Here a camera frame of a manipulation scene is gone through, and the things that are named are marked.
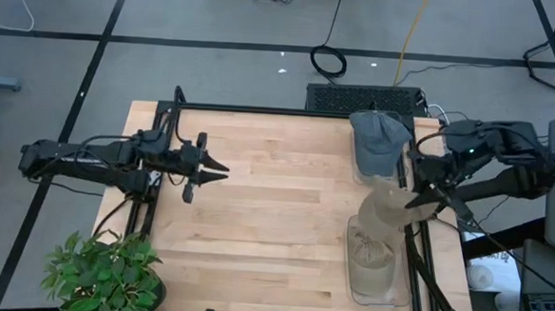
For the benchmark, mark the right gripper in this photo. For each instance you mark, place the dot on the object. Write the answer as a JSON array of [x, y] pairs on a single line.
[[441, 169]]

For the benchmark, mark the blue denim cap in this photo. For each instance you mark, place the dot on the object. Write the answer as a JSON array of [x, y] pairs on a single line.
[[378, 142]]

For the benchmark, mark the white round object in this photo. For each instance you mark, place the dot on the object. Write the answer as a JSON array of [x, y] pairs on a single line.
[[479, 277], [507, 305]]

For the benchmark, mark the black aluminium table frame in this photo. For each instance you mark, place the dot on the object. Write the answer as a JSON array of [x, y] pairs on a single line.
[[261, 110]]

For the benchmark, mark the green potted plant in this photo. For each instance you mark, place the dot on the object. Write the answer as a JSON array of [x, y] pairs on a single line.
[[104, 280]]

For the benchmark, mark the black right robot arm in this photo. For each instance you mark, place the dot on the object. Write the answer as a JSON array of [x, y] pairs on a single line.
[[519, 180]]

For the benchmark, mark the black desk leg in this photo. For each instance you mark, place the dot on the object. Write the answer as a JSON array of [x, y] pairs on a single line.
[[501, 238]]

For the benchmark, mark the clear plastic bin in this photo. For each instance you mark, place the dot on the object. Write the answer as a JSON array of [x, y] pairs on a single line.
[[403, 295], [376, 180]]

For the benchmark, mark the black computer tower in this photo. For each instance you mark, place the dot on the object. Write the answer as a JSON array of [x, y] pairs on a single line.
[[328, 97]]

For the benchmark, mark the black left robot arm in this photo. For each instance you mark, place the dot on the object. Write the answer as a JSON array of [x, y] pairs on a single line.
[[77, 157]]

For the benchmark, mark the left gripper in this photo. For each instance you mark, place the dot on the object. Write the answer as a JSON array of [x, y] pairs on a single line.
[[190, 163]]

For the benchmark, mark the silver mounting plate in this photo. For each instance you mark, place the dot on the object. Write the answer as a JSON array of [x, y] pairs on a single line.
[[154, 177]]

